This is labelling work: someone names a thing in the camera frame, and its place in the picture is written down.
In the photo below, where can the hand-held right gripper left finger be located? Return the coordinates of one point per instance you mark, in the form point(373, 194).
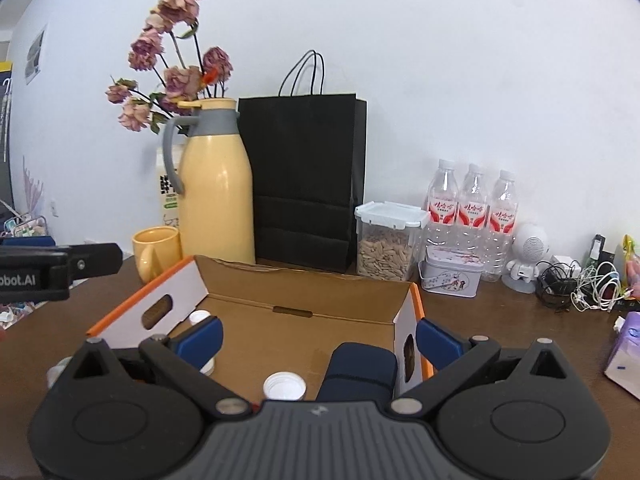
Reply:
point(205, 337)

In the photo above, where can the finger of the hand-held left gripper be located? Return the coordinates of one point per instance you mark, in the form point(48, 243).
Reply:
point(95, 259)
point(25, 241)

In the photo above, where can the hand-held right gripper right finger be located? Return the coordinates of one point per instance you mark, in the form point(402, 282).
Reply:
point(440, 342)

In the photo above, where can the orange-edged cardboard box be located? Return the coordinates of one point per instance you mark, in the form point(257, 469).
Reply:
point(300, 340)

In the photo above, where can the white capped bottle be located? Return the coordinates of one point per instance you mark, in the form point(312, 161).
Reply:
point(200, 316)

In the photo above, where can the yellow mug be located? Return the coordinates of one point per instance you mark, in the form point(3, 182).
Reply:
point(160, 250)

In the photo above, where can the white floral tin box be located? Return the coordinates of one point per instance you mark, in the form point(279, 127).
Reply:
point(450, 272)

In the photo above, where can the dark grey board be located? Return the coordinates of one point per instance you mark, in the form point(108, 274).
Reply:
point(5, 160)

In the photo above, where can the blue fabric pouch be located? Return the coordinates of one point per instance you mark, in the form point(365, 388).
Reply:
point(357, 370)

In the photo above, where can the white bottle cap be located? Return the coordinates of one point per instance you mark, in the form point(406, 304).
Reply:
point(284, 385)

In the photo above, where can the white milk carton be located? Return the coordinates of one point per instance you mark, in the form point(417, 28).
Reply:
point(169, 195)

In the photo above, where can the clear container of seeds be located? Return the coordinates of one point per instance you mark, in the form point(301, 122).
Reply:
point(385, 255)

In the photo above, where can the white robot-shaped speaker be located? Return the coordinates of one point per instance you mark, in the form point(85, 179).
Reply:
point(530, 250)

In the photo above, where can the white charger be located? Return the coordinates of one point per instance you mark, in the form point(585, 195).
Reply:
point(566, 263)

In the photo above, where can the black paper bag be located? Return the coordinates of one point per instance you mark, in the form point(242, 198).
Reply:
point(305, 185)

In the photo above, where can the small dark bottle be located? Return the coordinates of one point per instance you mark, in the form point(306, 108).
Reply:
point(598, 250)

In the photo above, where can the purple tissue pack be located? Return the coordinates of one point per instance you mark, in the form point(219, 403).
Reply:
point(625, 350)

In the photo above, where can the dried pink rose bouquet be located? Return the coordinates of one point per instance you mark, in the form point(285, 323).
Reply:
point(182, 80)

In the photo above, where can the colourful snack packet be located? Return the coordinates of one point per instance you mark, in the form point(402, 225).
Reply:
point(632, 265)

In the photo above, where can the white wall socket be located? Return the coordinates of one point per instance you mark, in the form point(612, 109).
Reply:
point(54, 208)

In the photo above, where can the small wall picture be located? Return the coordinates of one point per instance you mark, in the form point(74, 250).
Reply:
point(35, 55)

